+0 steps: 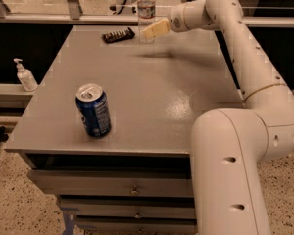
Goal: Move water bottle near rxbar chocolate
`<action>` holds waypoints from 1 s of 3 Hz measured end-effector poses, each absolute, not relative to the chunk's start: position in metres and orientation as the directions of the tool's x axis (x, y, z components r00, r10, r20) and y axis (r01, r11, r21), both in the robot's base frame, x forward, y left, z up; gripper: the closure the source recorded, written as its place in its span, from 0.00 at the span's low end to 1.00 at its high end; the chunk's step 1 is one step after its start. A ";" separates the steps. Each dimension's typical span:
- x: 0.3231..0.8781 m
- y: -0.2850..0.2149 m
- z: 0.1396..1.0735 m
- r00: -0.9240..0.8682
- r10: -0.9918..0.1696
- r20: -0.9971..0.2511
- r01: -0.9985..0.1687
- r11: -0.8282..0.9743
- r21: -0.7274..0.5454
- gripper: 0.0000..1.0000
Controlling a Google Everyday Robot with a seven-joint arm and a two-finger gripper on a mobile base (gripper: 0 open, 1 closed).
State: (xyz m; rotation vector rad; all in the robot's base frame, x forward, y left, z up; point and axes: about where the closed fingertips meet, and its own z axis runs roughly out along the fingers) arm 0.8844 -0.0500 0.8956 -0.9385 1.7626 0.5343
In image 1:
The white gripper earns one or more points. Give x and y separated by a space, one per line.
176 23

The clear plastic water bottle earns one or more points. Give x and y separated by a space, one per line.
146 11

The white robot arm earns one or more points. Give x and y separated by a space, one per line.
226 144

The white pump dispenser bottle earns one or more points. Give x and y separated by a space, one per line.
25 76

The blue soda can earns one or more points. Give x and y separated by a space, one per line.
92 103

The grey drawer cabinet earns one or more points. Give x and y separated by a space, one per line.
137 177

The metal window railing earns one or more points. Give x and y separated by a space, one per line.
257 13

